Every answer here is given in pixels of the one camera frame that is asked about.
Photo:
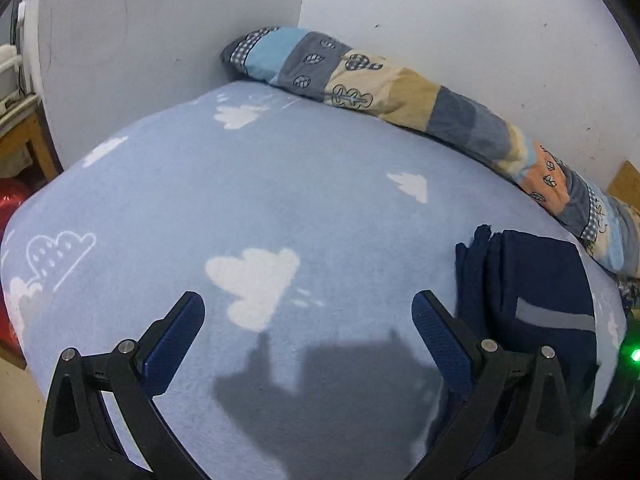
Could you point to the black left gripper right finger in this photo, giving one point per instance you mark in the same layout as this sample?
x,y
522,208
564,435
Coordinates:
x,y
507,414

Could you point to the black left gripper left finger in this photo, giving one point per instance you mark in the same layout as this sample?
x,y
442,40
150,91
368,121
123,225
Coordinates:
x,y
79,440

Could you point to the navy work jacket red collar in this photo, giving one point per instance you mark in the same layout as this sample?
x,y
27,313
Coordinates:
x,y
526,291

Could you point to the dark patterned cloth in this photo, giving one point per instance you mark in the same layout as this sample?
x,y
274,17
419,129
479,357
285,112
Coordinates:
x,y
629,289

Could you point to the wooden headboard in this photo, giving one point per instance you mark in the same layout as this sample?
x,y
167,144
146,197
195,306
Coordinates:
x,y
626,185

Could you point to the red object beside bed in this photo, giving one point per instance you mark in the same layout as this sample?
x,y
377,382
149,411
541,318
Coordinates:
x,y
13,195

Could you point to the light blue cloud bedsheet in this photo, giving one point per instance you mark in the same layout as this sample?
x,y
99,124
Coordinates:
x,y
307,230

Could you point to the wooden side table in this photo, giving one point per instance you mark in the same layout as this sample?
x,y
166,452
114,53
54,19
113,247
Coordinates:
x,y
25,126

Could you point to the patchwork rolled quilt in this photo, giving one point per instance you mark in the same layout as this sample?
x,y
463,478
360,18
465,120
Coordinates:
x,y
321,68

